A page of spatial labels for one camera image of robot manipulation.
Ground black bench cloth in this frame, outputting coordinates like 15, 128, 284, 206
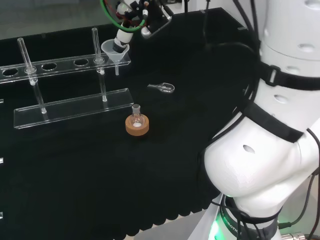
0, 7, 262, 238

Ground clear plastic funnel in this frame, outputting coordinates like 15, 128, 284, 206
100, 38, 130, 76

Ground small glass round-bottom flask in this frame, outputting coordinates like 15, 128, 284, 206
129, 103, 146, 128

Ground clear acrylic funnel stand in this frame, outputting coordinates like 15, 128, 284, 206
0, 27, 135, 130

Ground clear glass weighing funnel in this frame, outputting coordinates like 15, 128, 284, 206
147, 82, 176, 95

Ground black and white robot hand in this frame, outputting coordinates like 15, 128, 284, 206
113, 0, 174, 49

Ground black cable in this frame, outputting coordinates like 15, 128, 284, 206
202, 0, 262, 52

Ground brown cork ring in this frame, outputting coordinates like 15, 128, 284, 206
124, 114, 150, 137

